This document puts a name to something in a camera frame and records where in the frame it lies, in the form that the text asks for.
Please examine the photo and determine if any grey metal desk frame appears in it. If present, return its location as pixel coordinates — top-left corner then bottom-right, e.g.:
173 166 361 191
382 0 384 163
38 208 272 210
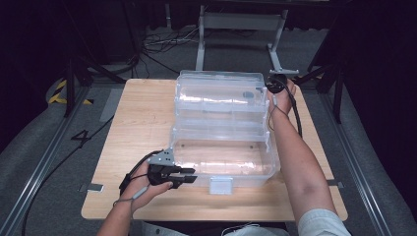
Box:
195 4 289 78

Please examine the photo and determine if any person's left hand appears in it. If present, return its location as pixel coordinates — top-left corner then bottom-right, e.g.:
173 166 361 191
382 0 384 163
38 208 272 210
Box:
123 161 174 211

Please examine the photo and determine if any left hand-held gripper black cable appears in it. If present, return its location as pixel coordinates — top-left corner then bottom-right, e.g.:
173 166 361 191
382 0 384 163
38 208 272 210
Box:
21 115 165 236

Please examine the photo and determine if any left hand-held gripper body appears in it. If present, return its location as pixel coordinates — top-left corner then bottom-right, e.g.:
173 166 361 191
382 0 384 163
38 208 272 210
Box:
147 147 181 186

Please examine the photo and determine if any aluminium floor rail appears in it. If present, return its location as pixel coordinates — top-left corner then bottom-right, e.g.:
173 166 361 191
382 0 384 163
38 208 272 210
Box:
0 87 91 236
319 92 393 236

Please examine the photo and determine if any yellow black hazard tape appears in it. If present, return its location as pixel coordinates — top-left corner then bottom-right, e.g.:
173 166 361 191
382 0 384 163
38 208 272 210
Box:
48 79 94 106

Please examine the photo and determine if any hand-held gripper black cable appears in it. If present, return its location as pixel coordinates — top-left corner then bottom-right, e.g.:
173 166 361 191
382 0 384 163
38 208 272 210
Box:
276 77 304 138
21 115 165 236

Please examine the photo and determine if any person's right hand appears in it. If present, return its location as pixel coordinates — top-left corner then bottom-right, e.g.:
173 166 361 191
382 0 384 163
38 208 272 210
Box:
267 79 298 121

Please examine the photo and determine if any right grey wrist strap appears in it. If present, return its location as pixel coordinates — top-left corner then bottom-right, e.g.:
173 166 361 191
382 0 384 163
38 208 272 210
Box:
268 94 290 132

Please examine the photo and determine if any left grey wrist strap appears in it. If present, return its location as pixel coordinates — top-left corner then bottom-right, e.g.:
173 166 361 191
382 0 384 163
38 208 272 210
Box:
112 185 150 214

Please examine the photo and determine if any black floor tape mark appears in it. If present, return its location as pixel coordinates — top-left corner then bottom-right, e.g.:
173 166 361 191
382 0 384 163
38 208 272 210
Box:
71 130 90 149

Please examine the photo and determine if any person's white clothing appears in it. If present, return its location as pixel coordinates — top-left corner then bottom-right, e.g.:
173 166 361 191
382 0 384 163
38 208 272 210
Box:
141 220 290 236

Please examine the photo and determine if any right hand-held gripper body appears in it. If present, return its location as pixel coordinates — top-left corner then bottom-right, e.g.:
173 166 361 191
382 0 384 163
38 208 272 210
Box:
265 68 300 95

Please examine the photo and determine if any grey floor tape piece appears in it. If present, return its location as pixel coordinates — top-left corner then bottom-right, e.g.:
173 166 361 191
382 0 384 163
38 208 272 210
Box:
78 183 105 194

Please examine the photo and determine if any person's light shirt sleeve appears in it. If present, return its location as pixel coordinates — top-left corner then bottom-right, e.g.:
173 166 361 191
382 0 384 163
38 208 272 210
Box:
297 208 352 236

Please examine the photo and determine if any dark floor tape piece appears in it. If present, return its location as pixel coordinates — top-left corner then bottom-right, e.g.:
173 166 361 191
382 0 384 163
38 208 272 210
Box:
326 179 345 190

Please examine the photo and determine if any tangle of floor cables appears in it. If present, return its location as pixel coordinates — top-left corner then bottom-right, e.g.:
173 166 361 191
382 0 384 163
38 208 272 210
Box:
131 26 257 82

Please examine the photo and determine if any clear plastic storage box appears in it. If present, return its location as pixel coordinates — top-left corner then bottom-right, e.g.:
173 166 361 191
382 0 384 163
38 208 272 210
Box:
168 69 282 196

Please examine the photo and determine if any black metal stand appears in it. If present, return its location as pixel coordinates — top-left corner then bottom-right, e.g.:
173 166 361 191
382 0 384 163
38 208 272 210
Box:
291 62 345 124
63 55 127 118

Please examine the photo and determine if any right hand-held gripper black cable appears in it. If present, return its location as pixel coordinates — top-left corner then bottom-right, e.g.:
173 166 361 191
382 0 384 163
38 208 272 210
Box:
276 77 304 138

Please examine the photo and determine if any grey wrist strap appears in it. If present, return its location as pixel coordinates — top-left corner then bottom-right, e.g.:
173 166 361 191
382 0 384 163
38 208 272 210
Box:
112 185 150 214
268 94 290 132

